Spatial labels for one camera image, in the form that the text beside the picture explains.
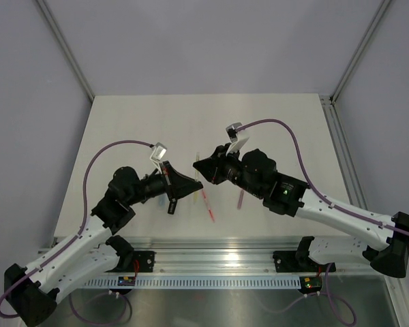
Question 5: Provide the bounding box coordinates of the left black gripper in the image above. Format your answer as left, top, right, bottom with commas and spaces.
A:
126, 161, 202, 206

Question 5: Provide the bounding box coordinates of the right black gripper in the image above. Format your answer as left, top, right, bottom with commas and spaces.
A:
194, 143, 264, 198

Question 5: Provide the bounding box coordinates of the thin red pen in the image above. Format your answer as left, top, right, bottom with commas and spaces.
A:
201, 189, 215, 223

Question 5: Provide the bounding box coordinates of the grey purple marker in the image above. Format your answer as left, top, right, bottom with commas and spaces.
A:
237, 190, 245, 210

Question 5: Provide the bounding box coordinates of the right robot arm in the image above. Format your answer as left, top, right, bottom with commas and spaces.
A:
193, 145, 409, 278

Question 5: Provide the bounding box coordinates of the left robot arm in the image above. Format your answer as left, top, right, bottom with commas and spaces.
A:
1, 161, 203, 326

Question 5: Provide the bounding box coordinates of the black pink highlighter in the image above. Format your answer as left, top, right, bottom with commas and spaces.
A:
167, 199, 177, 215

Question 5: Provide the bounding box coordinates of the light blue highlighter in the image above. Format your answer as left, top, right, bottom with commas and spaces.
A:
158, 195, 166, 209

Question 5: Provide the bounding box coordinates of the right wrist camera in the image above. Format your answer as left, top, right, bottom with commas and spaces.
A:
226, 122, 249, 155

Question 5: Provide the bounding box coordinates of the aluminium mounting rail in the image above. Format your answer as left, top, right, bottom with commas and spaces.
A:
37, 236, 402, 273

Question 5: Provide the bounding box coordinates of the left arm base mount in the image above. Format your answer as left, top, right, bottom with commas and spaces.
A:
113, 251, 155, 295

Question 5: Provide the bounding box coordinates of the white slotted cable duct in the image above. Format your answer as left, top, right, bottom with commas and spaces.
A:
82, 276, 301, 290

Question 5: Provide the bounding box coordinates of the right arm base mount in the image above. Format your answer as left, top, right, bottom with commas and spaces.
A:
273, 251, 336, 294

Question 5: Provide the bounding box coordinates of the aluminium side rail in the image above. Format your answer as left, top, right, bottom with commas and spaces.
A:
319, 95, 367, 209

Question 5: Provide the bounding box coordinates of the aluminium frame post left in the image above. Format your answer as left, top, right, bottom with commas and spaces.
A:
33, 0, 95, 103

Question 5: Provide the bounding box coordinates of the aluminium frame post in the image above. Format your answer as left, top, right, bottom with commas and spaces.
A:
33, 0, 95, 103
330, 0, 395, 105

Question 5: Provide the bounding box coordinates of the aluminium frame post right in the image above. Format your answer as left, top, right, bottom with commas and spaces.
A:
330, 0, 395, 105

